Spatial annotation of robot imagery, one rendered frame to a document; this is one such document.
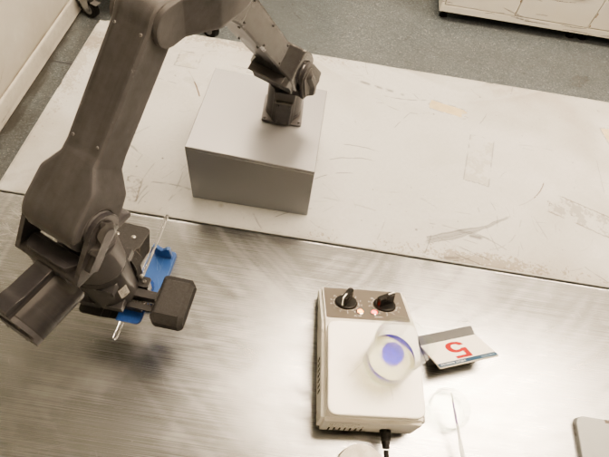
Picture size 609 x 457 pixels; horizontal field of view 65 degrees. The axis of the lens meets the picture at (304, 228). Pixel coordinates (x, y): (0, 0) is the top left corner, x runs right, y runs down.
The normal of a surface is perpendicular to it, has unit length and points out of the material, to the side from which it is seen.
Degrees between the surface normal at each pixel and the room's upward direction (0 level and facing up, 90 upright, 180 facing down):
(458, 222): 0
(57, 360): 0
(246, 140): 5
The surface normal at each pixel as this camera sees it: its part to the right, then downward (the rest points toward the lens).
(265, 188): -0.13, 0.82
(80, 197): -0.18, -0.05
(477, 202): 0.09, -0.54
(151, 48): 0.86, 0.48
